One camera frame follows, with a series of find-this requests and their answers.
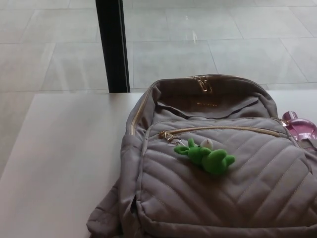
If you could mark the grey quilted backpack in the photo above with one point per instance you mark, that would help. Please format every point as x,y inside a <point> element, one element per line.
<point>198,193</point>

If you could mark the pink transparent water bottle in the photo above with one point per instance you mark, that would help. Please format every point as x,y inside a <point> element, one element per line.
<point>301,126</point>

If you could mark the black window frame post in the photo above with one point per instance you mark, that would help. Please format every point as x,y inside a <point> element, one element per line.
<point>112,44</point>

